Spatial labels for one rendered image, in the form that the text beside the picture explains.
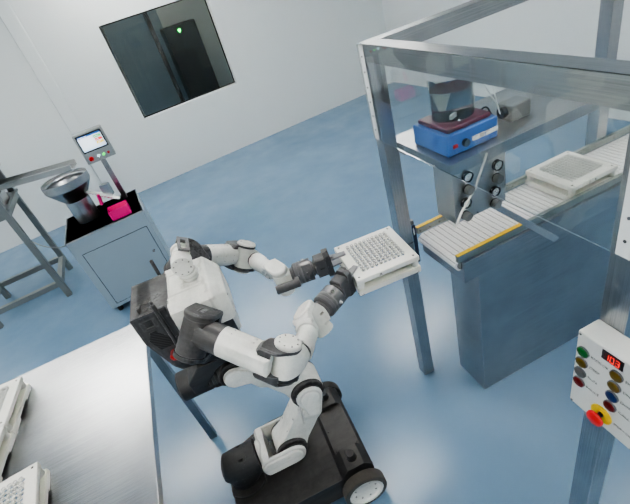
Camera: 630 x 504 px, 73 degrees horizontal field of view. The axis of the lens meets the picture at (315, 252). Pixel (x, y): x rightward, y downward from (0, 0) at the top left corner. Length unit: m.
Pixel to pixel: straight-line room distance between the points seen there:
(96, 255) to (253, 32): 3.93
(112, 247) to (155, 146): 2.83
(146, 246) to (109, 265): 0.32
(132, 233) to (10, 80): 3.02
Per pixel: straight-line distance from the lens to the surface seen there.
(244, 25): 6.48
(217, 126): 6.46
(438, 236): 1.88
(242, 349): 1.19
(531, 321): 2.37
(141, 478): 1.56
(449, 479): 2.25
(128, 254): 3.81
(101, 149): 3.92
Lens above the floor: 2.03
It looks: 34 degrees down
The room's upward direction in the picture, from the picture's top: 18 degrees counter-clockwise
